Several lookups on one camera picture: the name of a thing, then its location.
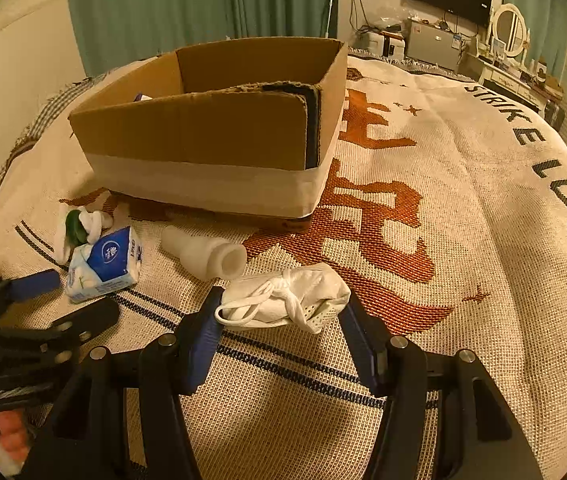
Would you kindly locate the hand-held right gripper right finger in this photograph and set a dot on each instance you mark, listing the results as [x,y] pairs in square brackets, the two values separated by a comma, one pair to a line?
[363,352]

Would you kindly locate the cardboard box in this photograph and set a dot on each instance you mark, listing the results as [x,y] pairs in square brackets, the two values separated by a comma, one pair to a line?
[188,130]

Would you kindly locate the grey small fridge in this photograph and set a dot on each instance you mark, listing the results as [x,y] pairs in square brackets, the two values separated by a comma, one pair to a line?
[433,45]

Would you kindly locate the white appliance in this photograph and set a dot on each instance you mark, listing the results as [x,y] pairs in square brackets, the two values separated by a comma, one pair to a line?
[378,42]

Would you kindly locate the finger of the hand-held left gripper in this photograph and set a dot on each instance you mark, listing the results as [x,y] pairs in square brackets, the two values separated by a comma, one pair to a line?
[88,316]
[38,281]

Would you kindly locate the white round mirror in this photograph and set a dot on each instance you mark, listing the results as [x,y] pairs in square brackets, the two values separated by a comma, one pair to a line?
[509,27]

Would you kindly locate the person's left hand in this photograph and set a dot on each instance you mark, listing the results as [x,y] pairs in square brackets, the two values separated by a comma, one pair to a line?
[9,430]

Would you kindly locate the checked bed sheet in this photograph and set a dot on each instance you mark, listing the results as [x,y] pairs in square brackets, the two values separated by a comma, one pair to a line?
[48,110]

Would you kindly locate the printed beige blanket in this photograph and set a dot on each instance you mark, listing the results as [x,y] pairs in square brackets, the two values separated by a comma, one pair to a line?
[463,210]

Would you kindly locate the blue white packet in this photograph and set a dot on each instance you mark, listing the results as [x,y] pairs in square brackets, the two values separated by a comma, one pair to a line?
[142,97]

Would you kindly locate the white face mask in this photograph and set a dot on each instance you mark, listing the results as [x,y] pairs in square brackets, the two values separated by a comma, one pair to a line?
[308,290]

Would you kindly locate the white and green soft toy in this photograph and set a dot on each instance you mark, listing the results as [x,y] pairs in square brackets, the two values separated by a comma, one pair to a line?
[83,227]

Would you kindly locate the white plastic bottle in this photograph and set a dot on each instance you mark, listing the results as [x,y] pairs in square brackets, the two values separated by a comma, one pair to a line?
[203,255]

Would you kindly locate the white dressing table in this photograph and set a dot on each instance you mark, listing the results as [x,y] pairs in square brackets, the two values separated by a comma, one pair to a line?
[518,82]

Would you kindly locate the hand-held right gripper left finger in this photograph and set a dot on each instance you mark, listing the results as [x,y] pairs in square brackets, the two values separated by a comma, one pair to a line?
[202,342]

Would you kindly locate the blue tissue packet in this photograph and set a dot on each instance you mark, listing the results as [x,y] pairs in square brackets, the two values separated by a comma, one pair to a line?
[108,260]

